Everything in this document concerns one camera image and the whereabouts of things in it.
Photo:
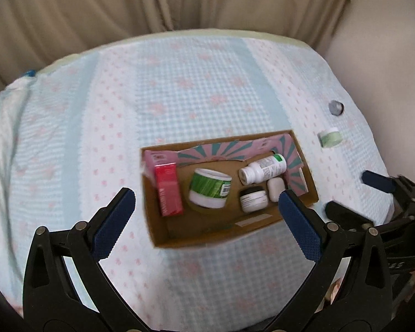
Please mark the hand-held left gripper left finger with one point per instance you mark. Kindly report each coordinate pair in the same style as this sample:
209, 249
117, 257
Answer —
114, 224

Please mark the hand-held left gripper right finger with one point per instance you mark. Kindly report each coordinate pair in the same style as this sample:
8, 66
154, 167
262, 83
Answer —
299, 228

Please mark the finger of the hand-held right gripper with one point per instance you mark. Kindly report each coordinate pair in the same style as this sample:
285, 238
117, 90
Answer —
377, 181
345, 212

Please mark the white earbuds case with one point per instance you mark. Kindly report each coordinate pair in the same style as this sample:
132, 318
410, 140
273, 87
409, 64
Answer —
275, 189

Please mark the small white cream jar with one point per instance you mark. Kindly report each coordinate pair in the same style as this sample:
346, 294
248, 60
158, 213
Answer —
253, 200

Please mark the red carton box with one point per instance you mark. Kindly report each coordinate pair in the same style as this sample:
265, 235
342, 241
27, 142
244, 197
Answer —
169, 190

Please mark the white bottle green cap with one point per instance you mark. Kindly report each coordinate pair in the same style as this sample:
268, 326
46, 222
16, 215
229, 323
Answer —
262, 169

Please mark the printed cardboard box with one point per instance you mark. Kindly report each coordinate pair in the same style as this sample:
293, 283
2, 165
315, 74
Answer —
211, 224

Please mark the white jar green label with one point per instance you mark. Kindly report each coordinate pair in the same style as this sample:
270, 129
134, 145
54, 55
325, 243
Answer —
209, 186

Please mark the pale green small jar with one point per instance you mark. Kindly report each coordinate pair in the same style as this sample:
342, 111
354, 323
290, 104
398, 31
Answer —
330, 138

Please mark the crumpled pale blue quilt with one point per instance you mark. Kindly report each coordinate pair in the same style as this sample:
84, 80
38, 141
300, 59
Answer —
5, 117

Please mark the blue fabric piece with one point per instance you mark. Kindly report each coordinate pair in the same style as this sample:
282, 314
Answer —
31, 73

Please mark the beige curtain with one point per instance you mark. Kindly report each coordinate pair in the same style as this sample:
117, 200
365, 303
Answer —
124, 3

